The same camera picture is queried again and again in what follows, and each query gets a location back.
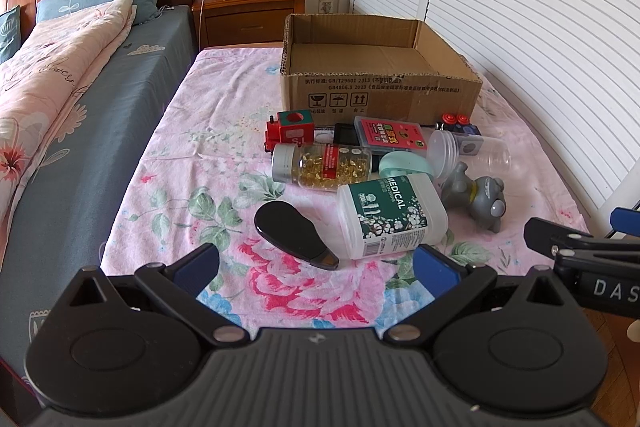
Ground grey elephant toy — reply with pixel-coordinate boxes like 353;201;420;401
440;161;506;233

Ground white green medical swab jar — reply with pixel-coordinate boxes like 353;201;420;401
337;173;449;260

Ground clear plastic jar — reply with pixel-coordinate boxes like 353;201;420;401
426;130;512;181

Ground black oval glasses case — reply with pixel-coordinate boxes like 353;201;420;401
254;200;340;271

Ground mint green earbud case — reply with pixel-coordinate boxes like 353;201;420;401
378;150;434;180

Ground dark fidget cube red buttons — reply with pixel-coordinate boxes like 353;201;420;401
436;113;484;156

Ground red card box clear case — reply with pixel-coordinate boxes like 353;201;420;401
354;116;427;154

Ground yellow capsule bottle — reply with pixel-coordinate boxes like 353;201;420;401
271;143;373;192

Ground black digital timer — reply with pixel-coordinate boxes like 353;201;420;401
333;124;360;146

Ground red toy train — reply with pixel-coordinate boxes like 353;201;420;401
264;109;314;153

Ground floral pink table cloth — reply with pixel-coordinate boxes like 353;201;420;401
98;45;591;333

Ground grey blue bed sheet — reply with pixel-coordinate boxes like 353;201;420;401
1;5;195;374

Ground white louvered closet doors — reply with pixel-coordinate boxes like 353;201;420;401
350;0;639;233

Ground pink floral quilt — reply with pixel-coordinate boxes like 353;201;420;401
0;0;138;228

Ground brown cardboard box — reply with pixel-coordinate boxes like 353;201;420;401
280;14;483;126

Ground wooden nightstand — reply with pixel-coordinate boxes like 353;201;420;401
192;0;306;49

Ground wall power outlet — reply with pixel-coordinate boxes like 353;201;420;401
318;0;333;14

